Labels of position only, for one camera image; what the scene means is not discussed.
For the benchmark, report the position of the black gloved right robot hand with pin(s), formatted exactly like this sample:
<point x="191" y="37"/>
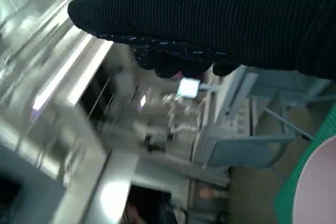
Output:
<point x="210" y="11"/>

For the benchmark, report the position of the pink bowl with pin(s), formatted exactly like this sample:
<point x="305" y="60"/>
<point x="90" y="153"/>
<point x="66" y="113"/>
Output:
<point x="320" y="182"/>

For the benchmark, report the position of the computer monitor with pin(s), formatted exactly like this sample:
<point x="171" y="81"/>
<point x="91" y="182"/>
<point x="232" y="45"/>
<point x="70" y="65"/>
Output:
<point x="187" y="88"/>

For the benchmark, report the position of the grey wheeled chair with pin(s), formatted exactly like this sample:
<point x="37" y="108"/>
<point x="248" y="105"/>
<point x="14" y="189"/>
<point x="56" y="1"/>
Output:
<point x="244" y="153"/>

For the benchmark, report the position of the green cutting mat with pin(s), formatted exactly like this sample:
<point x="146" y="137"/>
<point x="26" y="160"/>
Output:
<point x="294" y="161"/>

